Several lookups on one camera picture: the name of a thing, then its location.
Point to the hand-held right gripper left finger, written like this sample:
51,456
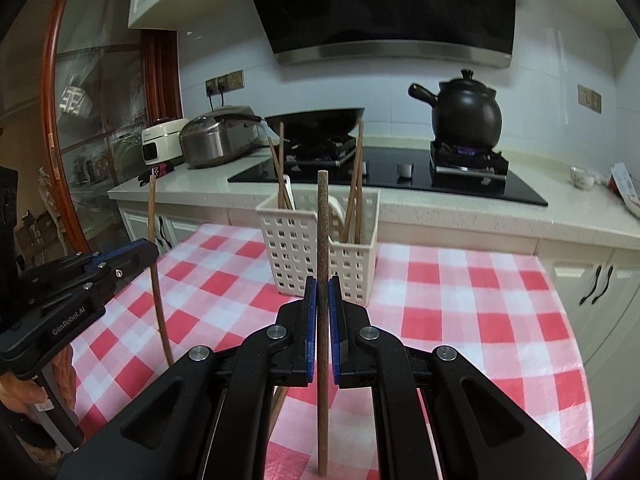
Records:
311,320

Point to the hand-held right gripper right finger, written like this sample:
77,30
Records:
336,320

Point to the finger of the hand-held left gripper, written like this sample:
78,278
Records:
125,269
125,251

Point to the brown wooden chopstick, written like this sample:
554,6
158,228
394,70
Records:
156,220
281,160
323,220
352,210
278,175
357,160
279,402

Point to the white plastic utensil basket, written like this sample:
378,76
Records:
290,255

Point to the person's left hand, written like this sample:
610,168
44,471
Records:
65,375

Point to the small pink black object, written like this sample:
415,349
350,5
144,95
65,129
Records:
157,171

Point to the white plastic spoon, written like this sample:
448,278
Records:
337,210
286,187

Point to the white rice cooker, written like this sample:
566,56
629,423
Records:
160,142

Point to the red white checked tablecloth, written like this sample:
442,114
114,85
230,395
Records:
450,310

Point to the steel pressure cooker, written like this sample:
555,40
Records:
215,140

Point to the black glass gas stove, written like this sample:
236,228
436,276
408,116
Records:
390,175

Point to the wooden framed glass door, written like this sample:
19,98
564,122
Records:
52,110

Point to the black wok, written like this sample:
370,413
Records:
320,120

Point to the black clay pot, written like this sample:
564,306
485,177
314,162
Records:
467,112

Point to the white kitchen counter cabinet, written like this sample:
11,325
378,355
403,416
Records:
565,220

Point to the small white cup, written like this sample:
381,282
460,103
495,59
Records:
582,178

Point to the red white packet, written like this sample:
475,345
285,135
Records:
625,187

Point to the black range hood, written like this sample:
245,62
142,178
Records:
380,5

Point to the gold wall outlet strip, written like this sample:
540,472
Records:
225,82

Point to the gold wall switch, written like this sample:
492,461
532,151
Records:
590,97

